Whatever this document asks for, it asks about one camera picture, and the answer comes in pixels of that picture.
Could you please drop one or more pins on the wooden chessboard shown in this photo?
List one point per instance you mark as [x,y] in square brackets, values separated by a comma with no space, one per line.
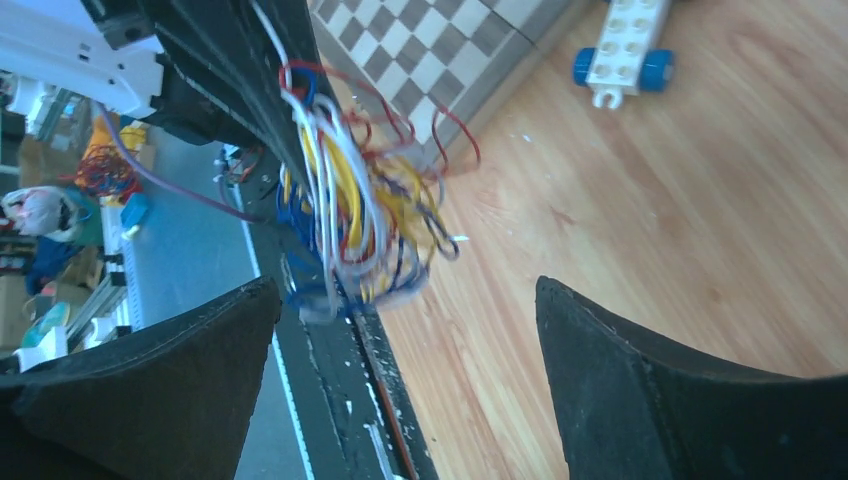
[441,64]

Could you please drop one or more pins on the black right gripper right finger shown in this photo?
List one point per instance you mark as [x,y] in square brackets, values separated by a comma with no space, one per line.
[631,403]

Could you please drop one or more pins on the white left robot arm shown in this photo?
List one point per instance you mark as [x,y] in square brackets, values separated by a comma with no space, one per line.
[57,43]

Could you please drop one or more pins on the white blue toy car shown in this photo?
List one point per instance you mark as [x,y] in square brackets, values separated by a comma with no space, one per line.
[625,60]

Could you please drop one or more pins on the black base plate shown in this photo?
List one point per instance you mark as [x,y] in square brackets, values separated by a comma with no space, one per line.
[346,408]

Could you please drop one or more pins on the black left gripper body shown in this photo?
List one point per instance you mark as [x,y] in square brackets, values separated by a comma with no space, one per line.
[219,66]

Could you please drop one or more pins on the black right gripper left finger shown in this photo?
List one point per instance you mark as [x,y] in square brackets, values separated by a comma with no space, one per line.
[171,401]

